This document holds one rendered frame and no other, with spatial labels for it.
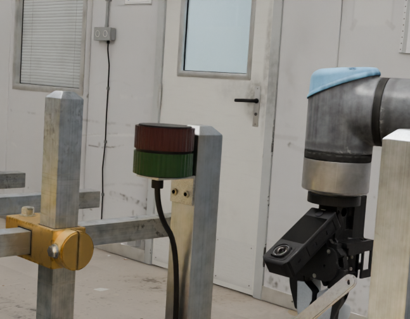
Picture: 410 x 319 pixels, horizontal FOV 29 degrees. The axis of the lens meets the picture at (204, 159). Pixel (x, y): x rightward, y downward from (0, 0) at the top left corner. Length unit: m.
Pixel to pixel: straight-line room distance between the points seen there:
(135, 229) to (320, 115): 0.32
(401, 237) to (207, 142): 0.25
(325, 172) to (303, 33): 3.08
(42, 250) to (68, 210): 0.06
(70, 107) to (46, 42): 4.87
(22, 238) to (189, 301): 0.29
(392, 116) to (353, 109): 0.05
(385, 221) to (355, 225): 0.44
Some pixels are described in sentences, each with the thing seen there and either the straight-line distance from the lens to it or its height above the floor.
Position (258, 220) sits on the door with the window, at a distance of 4.27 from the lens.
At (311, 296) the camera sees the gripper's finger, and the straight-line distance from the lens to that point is 1.09.
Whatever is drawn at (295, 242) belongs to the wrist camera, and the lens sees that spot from 1.02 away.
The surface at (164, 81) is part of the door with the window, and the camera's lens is 4.79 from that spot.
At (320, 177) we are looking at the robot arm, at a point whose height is 1.05.
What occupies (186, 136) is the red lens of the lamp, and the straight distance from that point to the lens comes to 0.77.
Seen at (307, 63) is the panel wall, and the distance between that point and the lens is 4.06.
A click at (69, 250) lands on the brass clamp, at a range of 0.99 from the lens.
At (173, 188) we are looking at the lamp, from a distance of 0.82.
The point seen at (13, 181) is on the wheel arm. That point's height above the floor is 0.95.
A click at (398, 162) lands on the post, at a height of 1.11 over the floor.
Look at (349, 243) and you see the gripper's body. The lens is 1.06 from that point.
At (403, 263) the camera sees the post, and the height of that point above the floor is 1.03.
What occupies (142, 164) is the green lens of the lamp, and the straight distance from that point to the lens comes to 0.77.
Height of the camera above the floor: 1.17
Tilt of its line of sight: 6 degrees down
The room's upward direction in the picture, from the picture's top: 4 degrees clockwise
